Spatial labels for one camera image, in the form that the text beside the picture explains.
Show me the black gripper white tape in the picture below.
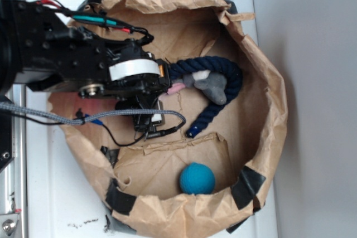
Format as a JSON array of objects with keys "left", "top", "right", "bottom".
[{"left": 79, "top": 39, "right": 172, "bottom": 110}]

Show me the dark blue twisted rope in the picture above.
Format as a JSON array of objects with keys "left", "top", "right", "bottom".
[{"left": 166, "top": 56, "right": 244, "bottom": 138}]

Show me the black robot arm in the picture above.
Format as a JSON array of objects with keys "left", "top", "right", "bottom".
[{"left": 1, "top": 0, "right": 171, "bottom": 108}]

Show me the grey plush mouse toy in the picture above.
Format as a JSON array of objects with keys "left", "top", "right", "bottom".
[{"left": 160, "top": 70, "right": 228, "bottom": 105}]

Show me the brown paper bag bin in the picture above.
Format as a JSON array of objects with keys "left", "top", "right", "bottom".
[{"left": 62, "top": 0, "right": 288, "bottom": 237}]

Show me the teal rubber ball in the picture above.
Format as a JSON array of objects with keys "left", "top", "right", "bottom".
[{"left": 179, "top": 162, "right": 215, "bottom": 195}]

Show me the white plastic tray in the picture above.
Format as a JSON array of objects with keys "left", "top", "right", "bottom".
[{"left": 25, "top": 0, "right": 279, "bottom": 238}]

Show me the black mounting plate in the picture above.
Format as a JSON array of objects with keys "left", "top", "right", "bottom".
[{"left": 1, "top": 109, "right": 16, "bottom": 173}]

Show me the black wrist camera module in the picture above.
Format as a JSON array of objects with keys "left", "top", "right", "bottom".
[{"left": 132, "top": 114, "right": 179, "bottom": 139}]

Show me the thin black wire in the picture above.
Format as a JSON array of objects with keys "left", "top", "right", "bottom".
[{"left": 25, "top": 111, "right": 151, "bottom": 147}]

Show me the red green wire bundle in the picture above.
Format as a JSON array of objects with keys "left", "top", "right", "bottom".
[{"left": 35, "top": 0, "right": 155, "bottom": 46}]

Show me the grey braided cable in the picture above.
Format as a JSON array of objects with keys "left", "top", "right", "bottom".
[{"left": 0, "top": 101, "right": 187, "bottom": 132}]

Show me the silver metal rail frame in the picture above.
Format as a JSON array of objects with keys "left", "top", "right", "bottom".
[{"left": 1, "top": 85, "right": 28, "bottom": 237}]

